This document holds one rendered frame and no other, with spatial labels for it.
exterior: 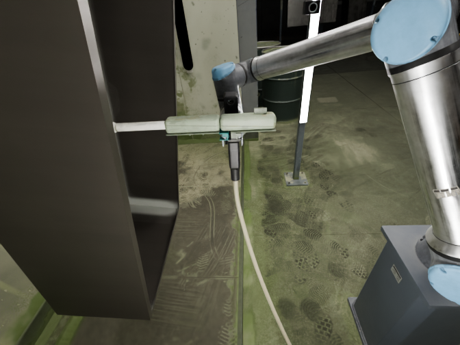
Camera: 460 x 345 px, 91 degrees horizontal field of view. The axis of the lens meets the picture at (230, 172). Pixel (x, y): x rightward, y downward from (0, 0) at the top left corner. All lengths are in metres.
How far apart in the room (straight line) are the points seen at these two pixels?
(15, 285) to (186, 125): 1.40
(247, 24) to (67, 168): 2.22
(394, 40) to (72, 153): 0.64
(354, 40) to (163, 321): 1.52
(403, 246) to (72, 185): 1.07
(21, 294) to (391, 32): 1.87
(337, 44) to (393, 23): 0.23
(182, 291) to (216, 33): 2.22
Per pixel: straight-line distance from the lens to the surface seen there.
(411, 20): 0.58
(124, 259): 0.74
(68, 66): 0.44
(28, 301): 1.78
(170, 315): 1.55
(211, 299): 1.53
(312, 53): 0.82
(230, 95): 0.74
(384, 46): 0.59
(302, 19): 7.43
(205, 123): 0.64
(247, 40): 2.56
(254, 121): 0.63
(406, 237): 1.13
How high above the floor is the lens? 1.42
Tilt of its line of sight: 37 degrees down
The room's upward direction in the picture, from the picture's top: 6 degrees counter-clockwise
